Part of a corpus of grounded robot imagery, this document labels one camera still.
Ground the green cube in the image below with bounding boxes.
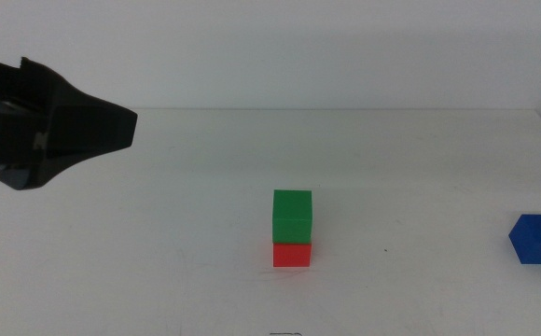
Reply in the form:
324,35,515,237
271,189,313,245

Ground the red cube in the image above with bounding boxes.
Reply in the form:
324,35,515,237
272,242,312,269

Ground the blue cube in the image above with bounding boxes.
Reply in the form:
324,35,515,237
507,214,541,266

